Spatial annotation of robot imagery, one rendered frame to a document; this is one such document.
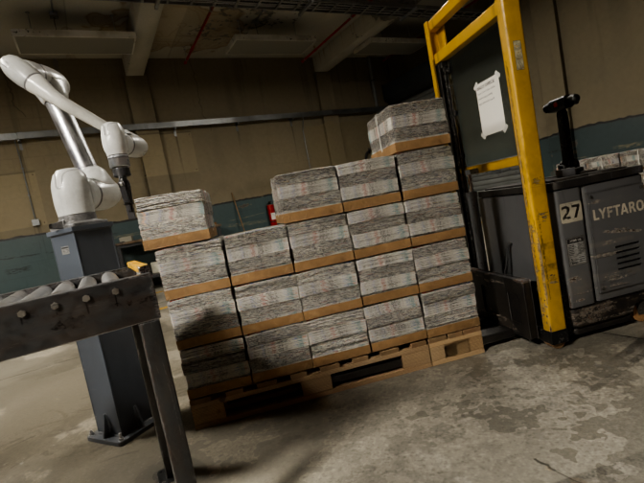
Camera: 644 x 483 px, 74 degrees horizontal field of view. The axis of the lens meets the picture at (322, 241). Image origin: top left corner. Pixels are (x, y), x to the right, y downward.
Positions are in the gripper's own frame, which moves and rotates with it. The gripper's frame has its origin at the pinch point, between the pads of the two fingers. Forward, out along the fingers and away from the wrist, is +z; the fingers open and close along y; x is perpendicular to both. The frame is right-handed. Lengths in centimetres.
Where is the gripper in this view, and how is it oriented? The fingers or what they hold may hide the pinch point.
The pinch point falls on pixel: (130, 211)
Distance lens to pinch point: 218.0
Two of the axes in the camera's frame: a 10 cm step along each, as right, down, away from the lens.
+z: 1.9, 9.8, 0.8
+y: -1.8, -0.5, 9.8
